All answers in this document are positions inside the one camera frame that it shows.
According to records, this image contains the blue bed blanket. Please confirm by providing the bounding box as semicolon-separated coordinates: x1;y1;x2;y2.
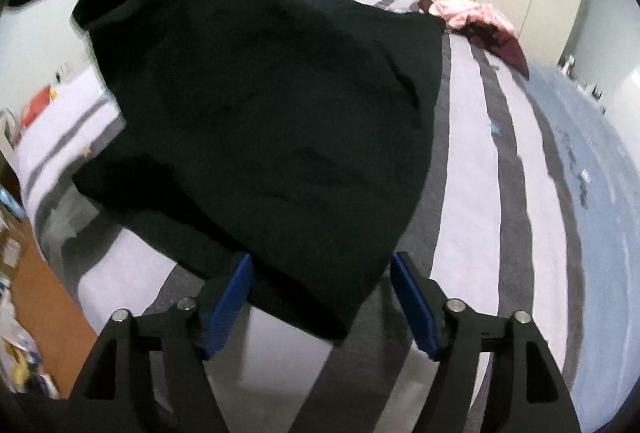
525;62;639;432

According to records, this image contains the pink garment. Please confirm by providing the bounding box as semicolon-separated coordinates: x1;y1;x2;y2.
427;0;518;36

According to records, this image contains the dark red garment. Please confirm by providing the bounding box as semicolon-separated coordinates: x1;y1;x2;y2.
418;0;529;79

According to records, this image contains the black t-shirt with print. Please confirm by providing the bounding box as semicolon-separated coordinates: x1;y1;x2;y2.
73;0;445;341

